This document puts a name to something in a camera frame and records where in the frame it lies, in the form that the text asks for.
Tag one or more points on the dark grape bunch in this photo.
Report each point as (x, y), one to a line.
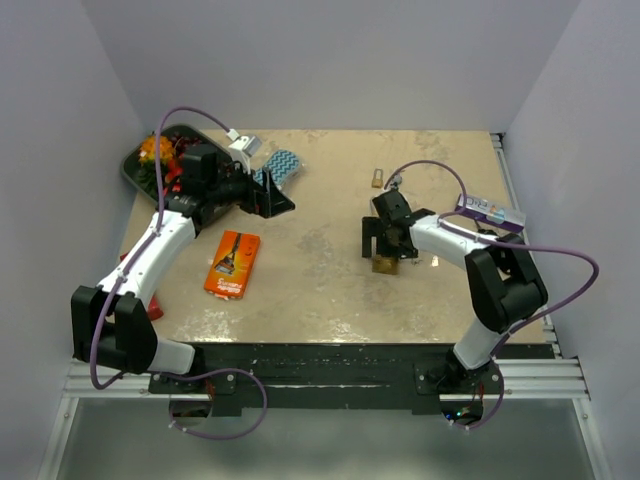
(181, 143)

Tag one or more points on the red small box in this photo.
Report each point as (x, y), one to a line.
(154, 310)

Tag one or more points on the grey fruit tray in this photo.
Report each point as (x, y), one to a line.
(143, 177)

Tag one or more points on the orange flower ball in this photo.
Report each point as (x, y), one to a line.
(152, 145)

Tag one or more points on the aluminium frame rail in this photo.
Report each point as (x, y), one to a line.
(529, 371)

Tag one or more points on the small brass padlock with keys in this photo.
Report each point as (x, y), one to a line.
(377, 179)

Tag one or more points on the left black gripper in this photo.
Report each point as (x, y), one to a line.
(267, 200)

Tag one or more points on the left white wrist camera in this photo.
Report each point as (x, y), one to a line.
(243, 147)

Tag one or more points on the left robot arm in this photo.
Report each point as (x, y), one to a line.
(110, 325)

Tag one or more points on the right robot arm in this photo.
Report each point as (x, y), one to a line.
(504, 284)

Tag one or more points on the orange razor box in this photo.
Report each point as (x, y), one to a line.
(232, 265)

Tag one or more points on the blue zigzag sponge pack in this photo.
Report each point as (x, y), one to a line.
(284, 166)

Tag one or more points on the panda keychain with keys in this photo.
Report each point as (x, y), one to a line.
(395, 182)

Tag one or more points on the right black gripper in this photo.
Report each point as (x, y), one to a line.
(373, 227)

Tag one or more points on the purple white box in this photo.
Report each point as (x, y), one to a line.
(491, 213)

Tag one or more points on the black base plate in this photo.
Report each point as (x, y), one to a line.
(325, 376)

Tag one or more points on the short shackle brass padlock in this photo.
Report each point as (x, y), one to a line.
(385, 265)

